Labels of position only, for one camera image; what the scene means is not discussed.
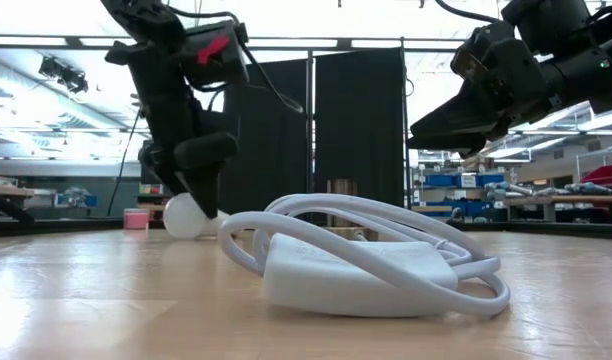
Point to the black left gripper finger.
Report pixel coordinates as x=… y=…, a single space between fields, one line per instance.
x=173 y=182
x=203 y=190

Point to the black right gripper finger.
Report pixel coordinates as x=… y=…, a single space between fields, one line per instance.
x=461 y=120
x=456 y=145

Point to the white frosted lightbulb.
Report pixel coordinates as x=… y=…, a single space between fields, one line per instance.
x=183 y=217

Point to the metal lamp base with socket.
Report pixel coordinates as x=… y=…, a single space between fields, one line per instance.
x=342 y=187

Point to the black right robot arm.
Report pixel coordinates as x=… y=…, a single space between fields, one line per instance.
x=576 y=40

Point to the blue storage bin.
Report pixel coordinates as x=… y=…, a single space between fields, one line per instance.
x=441 y=180
x=491 y=179

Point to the black ceiling-mounted device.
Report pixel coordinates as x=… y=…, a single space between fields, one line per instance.
x=63 y=75

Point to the background wooden workbench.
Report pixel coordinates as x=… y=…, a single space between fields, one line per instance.
x=561 y=201

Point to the rack with red bins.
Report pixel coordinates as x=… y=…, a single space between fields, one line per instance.
x=606 y=174

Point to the background desk with dark leg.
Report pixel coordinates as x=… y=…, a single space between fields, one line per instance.
x=6 y=192

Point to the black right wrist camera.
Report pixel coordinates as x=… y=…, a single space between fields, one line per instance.
x=478 y=50

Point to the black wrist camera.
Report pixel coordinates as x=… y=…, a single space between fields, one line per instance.
x=213 y=70
x=478 y=50

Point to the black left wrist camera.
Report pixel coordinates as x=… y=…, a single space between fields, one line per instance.
x=213 y=70

